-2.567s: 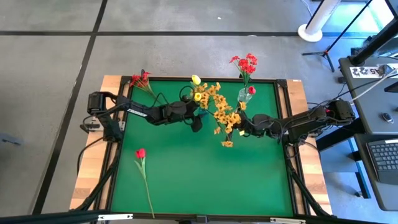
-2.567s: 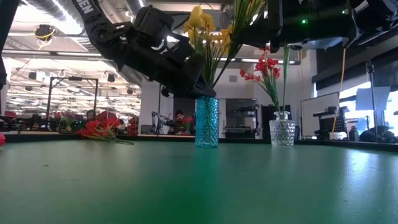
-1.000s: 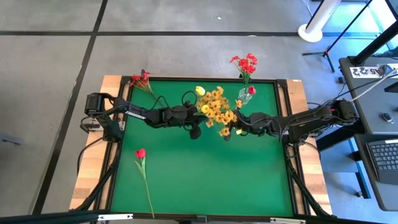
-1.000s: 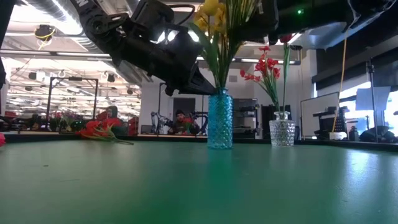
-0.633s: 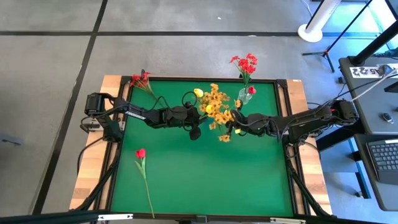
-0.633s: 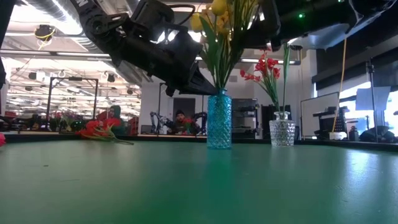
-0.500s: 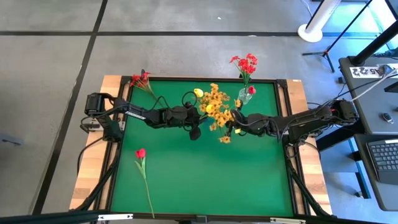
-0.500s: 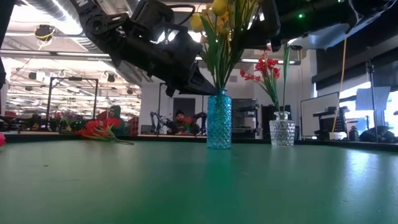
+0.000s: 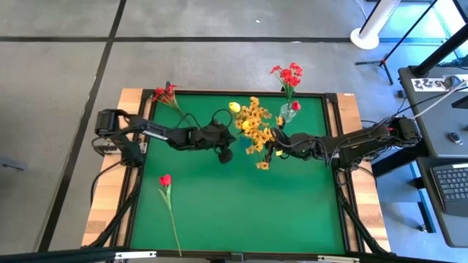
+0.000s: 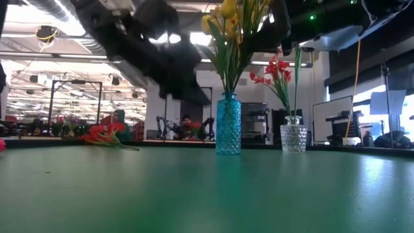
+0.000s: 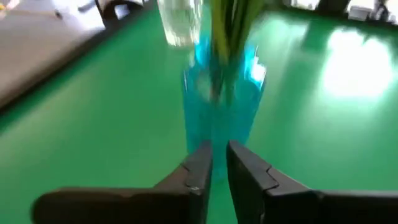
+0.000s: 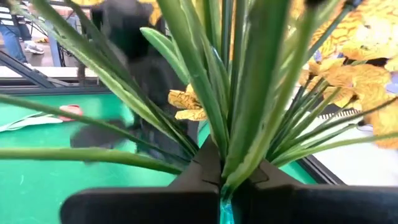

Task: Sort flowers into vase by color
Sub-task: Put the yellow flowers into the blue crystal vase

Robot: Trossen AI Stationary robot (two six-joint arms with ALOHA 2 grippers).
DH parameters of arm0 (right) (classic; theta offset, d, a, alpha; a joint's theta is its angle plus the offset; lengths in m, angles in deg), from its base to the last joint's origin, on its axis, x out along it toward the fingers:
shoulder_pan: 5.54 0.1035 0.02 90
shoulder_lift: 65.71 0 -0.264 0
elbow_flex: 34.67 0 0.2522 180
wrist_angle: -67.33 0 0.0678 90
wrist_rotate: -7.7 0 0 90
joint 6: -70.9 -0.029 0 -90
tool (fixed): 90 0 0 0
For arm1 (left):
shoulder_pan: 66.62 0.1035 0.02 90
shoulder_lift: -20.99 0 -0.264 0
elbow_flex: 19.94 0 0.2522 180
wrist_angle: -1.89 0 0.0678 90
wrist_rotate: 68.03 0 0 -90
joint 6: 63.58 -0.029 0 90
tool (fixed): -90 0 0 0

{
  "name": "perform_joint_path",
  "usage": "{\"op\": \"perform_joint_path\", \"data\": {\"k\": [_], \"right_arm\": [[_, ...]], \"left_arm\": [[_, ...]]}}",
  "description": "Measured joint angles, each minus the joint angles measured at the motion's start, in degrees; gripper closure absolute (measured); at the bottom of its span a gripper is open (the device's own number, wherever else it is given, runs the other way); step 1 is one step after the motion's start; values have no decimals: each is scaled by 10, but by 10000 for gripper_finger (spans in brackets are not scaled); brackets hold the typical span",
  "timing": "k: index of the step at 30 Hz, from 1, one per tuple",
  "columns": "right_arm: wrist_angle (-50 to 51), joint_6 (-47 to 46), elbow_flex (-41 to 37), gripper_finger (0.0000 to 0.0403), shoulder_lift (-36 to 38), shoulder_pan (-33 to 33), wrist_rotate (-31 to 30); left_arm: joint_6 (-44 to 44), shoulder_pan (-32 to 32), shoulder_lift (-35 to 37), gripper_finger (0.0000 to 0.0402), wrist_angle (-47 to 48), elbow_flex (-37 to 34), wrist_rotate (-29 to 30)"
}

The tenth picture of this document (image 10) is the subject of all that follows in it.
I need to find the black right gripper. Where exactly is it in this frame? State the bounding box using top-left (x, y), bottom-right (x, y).
top-left (255, 0), bottom-right (369, 56)

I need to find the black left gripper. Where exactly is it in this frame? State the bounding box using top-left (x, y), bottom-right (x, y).
top-left (72, 0), bottom-right (211, 106)

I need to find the red artificial flower bunch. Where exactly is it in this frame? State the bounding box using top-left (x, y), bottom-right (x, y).
top-left (248, 48), bottom-right (293, 118)
top-left (78, 124), bottom-right (140, 152)

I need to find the blue textured glass vase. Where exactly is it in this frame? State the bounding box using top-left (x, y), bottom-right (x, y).
top-left (215, 92), bottom-right (242, 155)

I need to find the clear cut-glass vase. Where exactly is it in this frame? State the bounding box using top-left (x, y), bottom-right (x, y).
top-left (279, 115), bottom-right (308, 153)

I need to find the person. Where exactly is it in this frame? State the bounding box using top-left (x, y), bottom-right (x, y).
top-left (105, 109), bottom-right (132, 140)
top-left (176, 113), bottom-right (203, 140)

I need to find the black equipment rack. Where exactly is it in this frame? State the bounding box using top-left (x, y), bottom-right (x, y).
top-left (241, 102), bottom-right (271, 145)

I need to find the black cabinet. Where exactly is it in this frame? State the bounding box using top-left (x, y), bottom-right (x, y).
top-left (271, 108), bottom-right (305, 145)

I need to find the black equipment stack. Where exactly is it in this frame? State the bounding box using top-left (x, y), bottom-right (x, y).
top-left (325, 109), bottom-right (365, 146)

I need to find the long ceiling light bar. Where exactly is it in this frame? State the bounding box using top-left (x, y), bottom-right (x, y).
top-left (0, 50), bottom-right (313, 67)

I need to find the white sheet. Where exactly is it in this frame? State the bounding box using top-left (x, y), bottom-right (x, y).
top-left (370, 89), bottom-right (408, 116)

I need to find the black light stand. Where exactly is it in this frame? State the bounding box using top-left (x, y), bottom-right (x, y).
top-left (380, 63), bottom-right (396, 149)

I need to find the dark bag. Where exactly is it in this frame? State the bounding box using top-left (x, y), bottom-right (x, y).
top-left (373, 130), bottom-right (414, 150)

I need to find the yellow hanging cable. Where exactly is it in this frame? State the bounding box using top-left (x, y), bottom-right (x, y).
top-left (345, 39), bottom-right (362, 139)

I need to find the black aluminium frame rig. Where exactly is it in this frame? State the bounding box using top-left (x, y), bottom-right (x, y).
top-left (48, 80), bottom-right (103, 137)

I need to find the silver ventilation duct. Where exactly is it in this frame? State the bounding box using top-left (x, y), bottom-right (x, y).
top-left (27, 0), bottom-right (148, 90)

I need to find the black ceiling camera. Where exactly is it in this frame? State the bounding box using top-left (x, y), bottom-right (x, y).
top-left (34, 25), bottom-right (59, 45)

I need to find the black table frame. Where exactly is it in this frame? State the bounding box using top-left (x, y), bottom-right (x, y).
top-left (0, 137), bottom-right (414, 159)

